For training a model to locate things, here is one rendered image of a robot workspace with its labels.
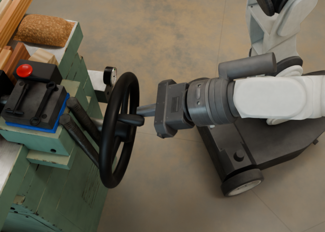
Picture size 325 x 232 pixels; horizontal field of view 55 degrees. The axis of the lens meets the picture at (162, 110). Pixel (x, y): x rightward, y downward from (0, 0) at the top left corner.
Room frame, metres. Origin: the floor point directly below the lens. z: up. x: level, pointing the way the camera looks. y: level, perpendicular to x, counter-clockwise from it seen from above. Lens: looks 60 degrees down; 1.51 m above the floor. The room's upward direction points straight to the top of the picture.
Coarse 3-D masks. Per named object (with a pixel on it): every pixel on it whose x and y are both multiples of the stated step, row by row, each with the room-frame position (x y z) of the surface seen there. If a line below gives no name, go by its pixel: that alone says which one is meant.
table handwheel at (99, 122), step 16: (128, 80) 0.42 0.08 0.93; (112, 96) 0.36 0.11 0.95; (128, 96) 0.41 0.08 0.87; (112, 112) 0.32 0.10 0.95; (112, 128) 0.29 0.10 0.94; (128, 128) 0.34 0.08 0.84; (112, 144) 0.27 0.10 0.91; (128, 144) 0.37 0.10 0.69; (112, 160) 0.26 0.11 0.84; (128, 160) 0.32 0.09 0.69; (112, 176) 0.23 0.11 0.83
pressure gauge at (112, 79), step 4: (108, 68) 0.64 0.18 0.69; (112, 68) 0.64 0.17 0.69; (116, 68) 0.66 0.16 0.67; (104, 72) 0.63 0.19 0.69; (108, 72) 0.62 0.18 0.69; (112, 72) 0.62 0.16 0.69; (116, 72) 0.66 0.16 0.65; (104, 76) 0.61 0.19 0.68; (108, 76) 0.61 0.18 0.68; (112, 76) 0.62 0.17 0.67; (116, 76) 0.65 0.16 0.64; (104, 80) 0.61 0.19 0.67; (108, 80) 0.61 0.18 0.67; (112, 80) 0.62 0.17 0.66; (108, 84) 0.60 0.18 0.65; (112, 84) 0.60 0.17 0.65
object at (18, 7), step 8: (16, 0) 0.67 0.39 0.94; (24, 0) 0.69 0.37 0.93; (8, 8) 0.64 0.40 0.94; (16, 8) 0.65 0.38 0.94; (24, 8) 0.67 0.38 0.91; (8, 16) 0.61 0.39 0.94; (16, 16) 0.63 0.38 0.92; (0, 24) 0.59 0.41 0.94; (8, 24) 0.59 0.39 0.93; (16, 24) 0.62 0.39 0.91; (0, 32) 0.56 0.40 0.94; (8, 32) 0.58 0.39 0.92; (0, 40) 0.54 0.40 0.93; (8, 40) 0.57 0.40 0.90
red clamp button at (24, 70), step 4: (24, 64) 0.39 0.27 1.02; (28, 64) 0.39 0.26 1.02; (20, 68) 0.38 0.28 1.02; (24, 68) 0.38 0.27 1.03; (28, 68) 0.38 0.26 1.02; (16, 72) 0.37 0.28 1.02; (20, 72) 0.37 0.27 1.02; (24, 72) 0.37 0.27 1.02; (28, 72) 0.37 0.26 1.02; (20, 76) 0.36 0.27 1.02; (24, 76) 0.36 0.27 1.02
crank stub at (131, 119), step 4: (120, 116) 0.32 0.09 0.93; (124, 116) 0.32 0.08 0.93; (128, 116) 0.32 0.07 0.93; (132, 116) 0.32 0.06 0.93; (136, 116) 0.32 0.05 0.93; (140, 116) 0.32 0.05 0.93; (120, 120) 0.32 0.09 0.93; (124, 120) 0.32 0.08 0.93; (128, 120) 0.32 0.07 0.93; (132, 120) 0.31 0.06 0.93; (136, 120) 0.31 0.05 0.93; (140, 120) 0.31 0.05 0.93; (144, 120) 0.32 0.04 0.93; (128, 124) 0.31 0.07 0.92; (132, 124) 0.31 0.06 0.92; (136, 124) 0.31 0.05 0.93; (140, 124) 0.31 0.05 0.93
